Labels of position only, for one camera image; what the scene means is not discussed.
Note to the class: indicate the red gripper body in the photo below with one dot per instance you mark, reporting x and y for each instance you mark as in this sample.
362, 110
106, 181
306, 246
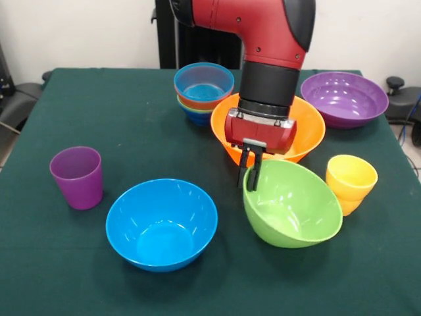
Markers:
263, 133

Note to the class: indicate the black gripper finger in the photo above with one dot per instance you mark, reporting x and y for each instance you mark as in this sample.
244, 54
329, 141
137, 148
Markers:
254, 174
242, 168

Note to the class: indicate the large orange bowl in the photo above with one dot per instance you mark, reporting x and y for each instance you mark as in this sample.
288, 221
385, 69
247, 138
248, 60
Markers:
309, 128

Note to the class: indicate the large green bowl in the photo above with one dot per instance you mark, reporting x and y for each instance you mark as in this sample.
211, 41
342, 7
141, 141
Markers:
296, 204

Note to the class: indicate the dark blue small bowl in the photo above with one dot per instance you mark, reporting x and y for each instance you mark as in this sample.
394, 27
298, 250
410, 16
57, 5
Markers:
197, 119

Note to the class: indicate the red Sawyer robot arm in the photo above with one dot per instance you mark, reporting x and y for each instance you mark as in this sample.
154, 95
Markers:
269, 39

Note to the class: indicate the large purple bowl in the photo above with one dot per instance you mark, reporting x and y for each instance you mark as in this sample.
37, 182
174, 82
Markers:
345, 95

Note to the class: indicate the large blue bowl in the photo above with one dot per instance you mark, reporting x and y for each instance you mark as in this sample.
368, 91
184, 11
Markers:
161, 224

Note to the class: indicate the purple cup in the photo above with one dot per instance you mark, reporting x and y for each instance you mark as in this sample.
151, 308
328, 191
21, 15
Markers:
79, 187

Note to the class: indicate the dark green tablecloth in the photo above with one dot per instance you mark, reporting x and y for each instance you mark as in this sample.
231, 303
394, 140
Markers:
65, 263

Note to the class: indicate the black pedestal leg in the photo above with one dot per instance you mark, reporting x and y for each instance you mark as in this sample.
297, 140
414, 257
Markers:
19, 98
398, 105

